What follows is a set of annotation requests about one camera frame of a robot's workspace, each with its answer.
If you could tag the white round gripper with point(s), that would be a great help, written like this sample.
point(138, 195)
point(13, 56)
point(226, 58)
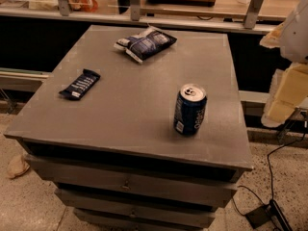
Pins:
point(297, 38)

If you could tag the blue pepsi can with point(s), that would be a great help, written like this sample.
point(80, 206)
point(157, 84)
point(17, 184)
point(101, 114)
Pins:
point(189, 109)

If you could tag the dark blue rxbar wrapper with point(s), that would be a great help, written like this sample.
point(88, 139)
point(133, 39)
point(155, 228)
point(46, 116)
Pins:
point(81, 85)

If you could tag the blue white chip bag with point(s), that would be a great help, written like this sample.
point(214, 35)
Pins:
point(145, 44)

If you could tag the top grey drawer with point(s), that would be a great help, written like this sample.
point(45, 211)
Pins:
point(184, 194)

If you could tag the grey drawer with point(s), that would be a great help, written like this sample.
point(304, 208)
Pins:
point(122, 207)
point(184, 194)
point(126, 224)

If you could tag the grey metal floor plate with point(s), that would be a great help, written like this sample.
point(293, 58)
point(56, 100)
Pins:
point(258, 216)

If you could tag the black power adapter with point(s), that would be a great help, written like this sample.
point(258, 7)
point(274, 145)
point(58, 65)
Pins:
point(276, 211)

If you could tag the grey drawer cabinet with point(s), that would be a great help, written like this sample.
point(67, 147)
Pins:
point(126, 119)

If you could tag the bottom grey drawer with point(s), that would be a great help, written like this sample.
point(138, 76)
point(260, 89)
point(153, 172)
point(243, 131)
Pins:
point(126, 224)

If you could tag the middle grey drawer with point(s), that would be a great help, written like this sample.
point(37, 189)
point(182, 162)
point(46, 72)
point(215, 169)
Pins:
point(122, 207)

